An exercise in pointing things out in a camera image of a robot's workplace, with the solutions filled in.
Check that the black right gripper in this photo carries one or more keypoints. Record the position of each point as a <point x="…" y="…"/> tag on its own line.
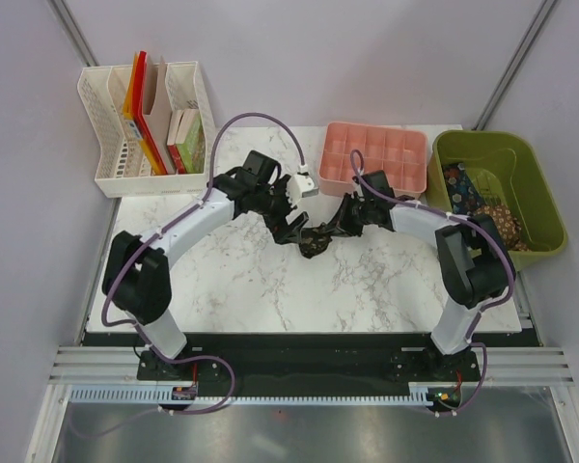
<point x="341" y="222"/>

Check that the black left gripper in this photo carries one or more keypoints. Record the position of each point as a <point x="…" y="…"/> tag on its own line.
<point x="282" y="232"/>

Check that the black gold floral tie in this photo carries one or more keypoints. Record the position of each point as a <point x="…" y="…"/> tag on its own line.
<point x="314" y="241"/>

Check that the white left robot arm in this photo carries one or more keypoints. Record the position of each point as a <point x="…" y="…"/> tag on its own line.
<point x="137" y="273"/>

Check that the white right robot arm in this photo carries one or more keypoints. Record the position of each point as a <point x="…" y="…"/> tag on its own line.
<point x="475" y="265"/>

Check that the pink divided organizer tray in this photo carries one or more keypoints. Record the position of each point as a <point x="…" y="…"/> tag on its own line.
<point x="400" y="153"/>

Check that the green book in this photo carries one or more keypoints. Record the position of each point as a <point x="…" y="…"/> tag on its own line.
<point x="191" y="142"/>

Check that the navy floral tie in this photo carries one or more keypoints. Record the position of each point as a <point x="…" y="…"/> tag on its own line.
<point x="463" y="195"/>

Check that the red book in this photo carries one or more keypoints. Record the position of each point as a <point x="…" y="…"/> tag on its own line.
<point x="171" y="141"/>

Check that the brown floral tie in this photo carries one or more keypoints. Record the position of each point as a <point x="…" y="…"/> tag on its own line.
<point x="507" y="226"/>

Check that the white plastic file rack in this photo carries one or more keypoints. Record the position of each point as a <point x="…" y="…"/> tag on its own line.
<point x="122" y="169"/>

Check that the olive green plastic bin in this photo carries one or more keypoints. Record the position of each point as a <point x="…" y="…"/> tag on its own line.
<point x="504" y="169"/>

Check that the beige cardboard folder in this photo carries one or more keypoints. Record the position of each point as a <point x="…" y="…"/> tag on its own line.
<point x="157" y="109"/>

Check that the orange folder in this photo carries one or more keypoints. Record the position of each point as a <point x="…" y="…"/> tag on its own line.
<point x="133" y="113"/>

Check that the red folder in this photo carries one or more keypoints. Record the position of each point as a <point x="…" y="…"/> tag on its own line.
<point x="153" y="111"/>

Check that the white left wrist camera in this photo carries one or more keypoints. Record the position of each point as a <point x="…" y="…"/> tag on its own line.
<point x="301" y="185"/>

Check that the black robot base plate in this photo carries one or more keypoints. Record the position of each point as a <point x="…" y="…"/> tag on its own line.
<point x="332" y="365"/>

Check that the aluminium frame rail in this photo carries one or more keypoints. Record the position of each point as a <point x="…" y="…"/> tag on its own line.
<point x="77" y="362"/>

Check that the slotted cable duct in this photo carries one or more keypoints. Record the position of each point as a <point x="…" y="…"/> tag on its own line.
<point x="170" y="395"/>

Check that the right aluminium corner post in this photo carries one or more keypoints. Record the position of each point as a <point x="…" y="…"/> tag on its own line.
<point x="521" y="53"/>

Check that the aluminium corner post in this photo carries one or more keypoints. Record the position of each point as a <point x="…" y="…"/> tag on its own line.
<point x="521" y="53"/>
<point x="73" y="31"/>

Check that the left aluminium corner post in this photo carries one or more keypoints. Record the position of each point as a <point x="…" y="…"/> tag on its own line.
<point x="73" y="31"/>

